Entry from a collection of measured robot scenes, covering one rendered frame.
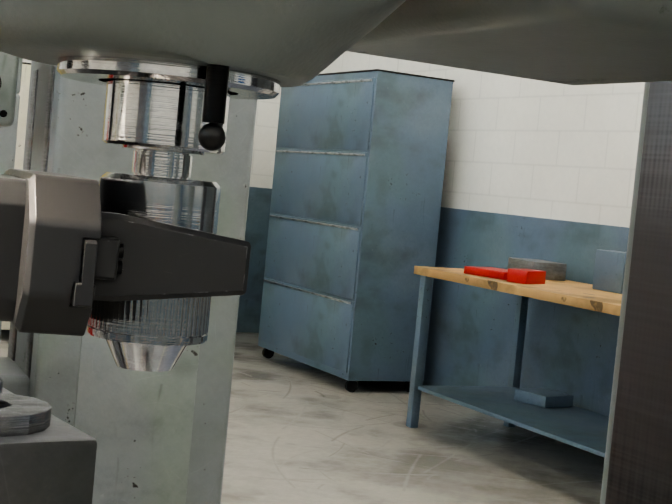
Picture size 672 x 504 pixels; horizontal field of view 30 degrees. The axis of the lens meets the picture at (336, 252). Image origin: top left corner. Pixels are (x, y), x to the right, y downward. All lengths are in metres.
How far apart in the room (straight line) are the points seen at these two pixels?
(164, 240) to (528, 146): 7.04
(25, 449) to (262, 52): 0.45
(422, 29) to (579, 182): 6.53
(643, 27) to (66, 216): 0.22
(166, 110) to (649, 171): 0.41
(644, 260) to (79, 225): 0.45
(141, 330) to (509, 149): 7.19
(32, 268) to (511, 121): 7.26
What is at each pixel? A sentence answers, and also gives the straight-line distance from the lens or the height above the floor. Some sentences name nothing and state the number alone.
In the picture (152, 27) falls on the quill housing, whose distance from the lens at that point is 0.43.
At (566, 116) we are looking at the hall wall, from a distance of 7.23.
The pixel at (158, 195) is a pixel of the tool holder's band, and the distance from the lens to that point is 0.47.
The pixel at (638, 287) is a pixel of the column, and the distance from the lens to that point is 0.81.
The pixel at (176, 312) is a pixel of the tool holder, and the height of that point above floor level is 1.22.
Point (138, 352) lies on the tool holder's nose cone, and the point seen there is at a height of 1.20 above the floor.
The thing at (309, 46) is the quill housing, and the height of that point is 1.32.
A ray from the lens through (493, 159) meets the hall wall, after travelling 7.77.
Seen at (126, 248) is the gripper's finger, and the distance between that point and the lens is 0.46.
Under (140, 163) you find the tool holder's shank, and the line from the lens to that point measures 0.49.
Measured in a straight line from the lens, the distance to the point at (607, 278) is 6.32.
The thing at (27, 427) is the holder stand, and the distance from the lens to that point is 0.86.
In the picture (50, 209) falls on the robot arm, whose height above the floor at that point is 1.26.
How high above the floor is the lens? 1.27
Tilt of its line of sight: 3 degrees down
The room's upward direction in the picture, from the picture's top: 5 degrees clockwise
